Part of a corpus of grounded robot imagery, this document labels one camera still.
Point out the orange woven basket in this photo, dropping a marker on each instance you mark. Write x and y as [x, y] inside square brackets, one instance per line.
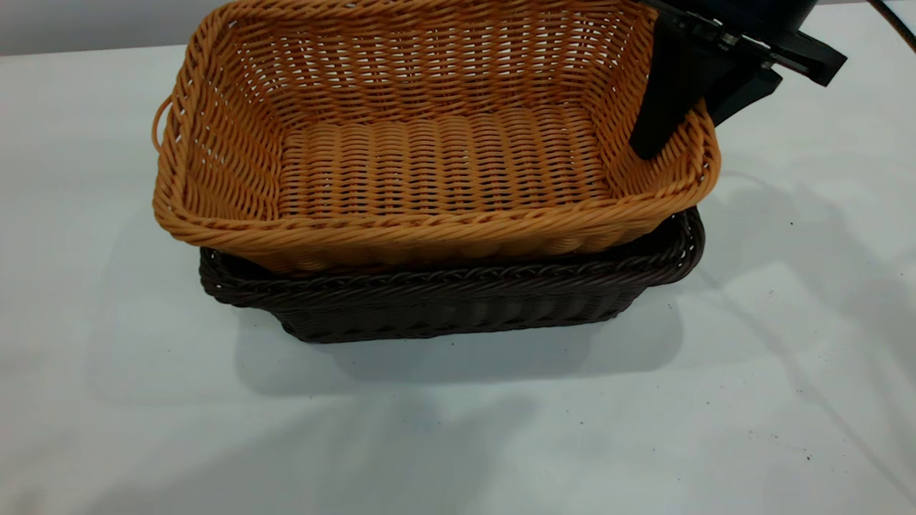
[429, 164]

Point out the black woven basket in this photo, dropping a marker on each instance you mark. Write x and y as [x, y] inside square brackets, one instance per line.
[444, 307]

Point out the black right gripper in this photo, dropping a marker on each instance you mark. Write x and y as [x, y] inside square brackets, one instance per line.
[751, 21]

